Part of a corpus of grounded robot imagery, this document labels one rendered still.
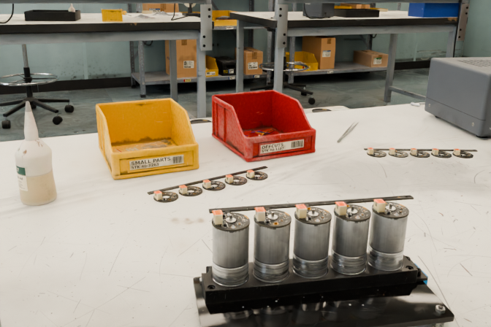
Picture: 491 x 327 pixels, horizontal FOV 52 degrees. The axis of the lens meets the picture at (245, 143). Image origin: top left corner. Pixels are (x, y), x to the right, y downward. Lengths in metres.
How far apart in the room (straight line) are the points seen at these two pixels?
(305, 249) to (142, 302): 0.12
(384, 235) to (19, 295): 0.26
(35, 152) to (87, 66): 4.23
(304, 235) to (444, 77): 0.55
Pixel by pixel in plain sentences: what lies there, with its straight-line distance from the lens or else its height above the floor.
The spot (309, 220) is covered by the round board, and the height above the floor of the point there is 0.81.
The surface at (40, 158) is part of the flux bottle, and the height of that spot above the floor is 0.80.
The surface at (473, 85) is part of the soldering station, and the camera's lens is 0.79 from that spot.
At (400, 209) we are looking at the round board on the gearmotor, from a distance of 0.37.
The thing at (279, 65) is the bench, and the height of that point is 0.49.
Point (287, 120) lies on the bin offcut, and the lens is 0.71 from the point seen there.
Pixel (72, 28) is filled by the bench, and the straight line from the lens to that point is 2.58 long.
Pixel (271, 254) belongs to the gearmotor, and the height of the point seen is 0.79.
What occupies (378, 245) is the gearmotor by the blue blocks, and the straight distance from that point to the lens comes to 0.37.
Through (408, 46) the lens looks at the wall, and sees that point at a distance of 6.15.
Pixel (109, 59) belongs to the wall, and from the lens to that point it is 4.75.
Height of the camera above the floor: 0.96
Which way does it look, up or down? 18 degrees down
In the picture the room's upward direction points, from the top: 1 degrees clockwise
